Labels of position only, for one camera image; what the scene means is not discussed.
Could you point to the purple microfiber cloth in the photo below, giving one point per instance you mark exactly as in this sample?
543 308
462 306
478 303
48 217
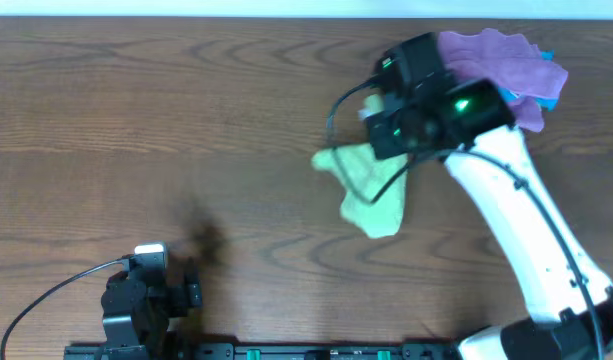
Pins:
510 62

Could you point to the light green microfiber cloth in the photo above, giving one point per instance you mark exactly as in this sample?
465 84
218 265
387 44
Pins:
371 203

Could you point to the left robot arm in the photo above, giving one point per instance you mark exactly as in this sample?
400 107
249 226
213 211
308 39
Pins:
139 304

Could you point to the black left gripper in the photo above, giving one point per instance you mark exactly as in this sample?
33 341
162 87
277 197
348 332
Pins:
191 288

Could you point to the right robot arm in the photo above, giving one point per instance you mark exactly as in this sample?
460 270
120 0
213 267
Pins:
428 114

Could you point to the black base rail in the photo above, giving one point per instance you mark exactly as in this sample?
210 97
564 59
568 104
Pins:
228 351

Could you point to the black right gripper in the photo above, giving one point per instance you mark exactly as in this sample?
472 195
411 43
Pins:
375 130

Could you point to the blue microfiber cloth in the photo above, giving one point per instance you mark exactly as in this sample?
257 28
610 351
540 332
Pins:
546 103

